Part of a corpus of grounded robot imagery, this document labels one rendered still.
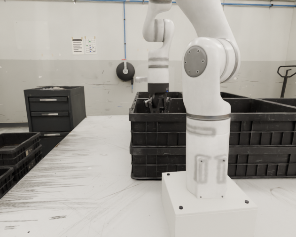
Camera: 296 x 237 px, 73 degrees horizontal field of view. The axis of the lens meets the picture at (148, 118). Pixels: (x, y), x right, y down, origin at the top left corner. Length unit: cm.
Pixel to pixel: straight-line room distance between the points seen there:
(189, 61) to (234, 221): 33
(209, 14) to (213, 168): 32
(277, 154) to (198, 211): 42
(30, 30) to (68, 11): 78
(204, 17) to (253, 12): 445
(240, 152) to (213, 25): 41
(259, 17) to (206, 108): 461
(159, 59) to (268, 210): 53
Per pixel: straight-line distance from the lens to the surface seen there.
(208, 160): 43
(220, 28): 47
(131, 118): 61
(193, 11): 49
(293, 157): 83
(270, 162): 79
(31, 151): 171
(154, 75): 67
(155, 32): 69
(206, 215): 45
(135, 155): 66
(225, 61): 41
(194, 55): 41
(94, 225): 55
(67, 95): 217
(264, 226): 60
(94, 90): 419
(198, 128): 42
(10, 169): 149
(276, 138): 77
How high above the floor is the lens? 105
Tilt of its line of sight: 13 degrees down
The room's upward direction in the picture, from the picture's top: straight up
